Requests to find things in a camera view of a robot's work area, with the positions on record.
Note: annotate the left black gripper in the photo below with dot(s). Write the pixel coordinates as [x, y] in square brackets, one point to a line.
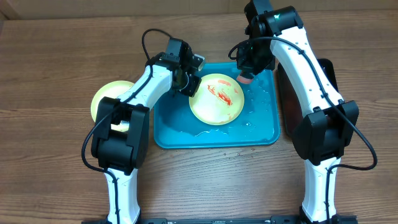
[194, 82]

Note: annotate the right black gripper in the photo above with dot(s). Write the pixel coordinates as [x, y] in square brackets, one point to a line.
[249, 66]

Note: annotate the orange green sponge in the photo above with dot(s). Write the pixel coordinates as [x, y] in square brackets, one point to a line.
[244, 79]

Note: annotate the yellow-green plate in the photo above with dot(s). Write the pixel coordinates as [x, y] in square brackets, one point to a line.
[110, 90]
[219, 99]

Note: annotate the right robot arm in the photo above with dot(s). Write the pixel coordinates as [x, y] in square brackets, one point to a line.
[317, 118]

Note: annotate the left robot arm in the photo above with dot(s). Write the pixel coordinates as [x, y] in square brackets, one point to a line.
[120, 137]

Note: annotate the black rectangular tray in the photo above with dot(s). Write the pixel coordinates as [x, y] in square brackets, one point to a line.
[291, 108]

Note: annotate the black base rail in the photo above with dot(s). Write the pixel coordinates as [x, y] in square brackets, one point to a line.
[276, 219]

